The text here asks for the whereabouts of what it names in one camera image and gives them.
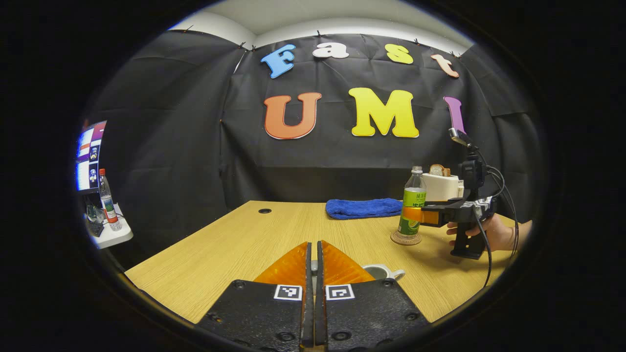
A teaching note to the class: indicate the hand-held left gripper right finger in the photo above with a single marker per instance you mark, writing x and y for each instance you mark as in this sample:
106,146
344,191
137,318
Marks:
320,318

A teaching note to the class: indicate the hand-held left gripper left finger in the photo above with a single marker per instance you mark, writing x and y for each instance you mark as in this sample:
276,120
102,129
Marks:
307,318

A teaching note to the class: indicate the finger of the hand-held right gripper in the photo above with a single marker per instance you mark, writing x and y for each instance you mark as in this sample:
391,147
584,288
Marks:
430,215

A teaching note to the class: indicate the green label water bottle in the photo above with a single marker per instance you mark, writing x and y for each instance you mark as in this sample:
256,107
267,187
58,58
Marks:
413,195

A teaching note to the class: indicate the round cork coaster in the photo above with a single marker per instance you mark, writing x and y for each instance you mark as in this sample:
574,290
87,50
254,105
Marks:
405,240

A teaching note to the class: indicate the white square teacup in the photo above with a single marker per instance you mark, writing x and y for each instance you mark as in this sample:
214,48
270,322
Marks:
379,272

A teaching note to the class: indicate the red cap plastic bottle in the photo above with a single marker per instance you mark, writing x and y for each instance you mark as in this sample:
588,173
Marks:
108,205

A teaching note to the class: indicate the white toaster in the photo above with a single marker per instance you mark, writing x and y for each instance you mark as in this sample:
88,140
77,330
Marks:
442,188

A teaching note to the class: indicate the bread slice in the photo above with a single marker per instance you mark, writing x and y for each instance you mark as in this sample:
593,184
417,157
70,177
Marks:
439,170

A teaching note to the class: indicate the blue towel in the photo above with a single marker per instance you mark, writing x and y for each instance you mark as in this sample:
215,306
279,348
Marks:
364,208

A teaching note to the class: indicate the white side table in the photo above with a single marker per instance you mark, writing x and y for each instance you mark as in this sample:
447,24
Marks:
112,237

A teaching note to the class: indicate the black backdrop cloth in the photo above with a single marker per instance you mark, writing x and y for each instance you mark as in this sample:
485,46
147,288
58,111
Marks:
195,122

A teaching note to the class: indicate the dark object on side table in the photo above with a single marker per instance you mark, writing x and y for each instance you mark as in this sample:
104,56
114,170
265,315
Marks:
95,222

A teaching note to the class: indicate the computer monitor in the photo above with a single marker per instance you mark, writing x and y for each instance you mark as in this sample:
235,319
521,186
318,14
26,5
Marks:
90,156

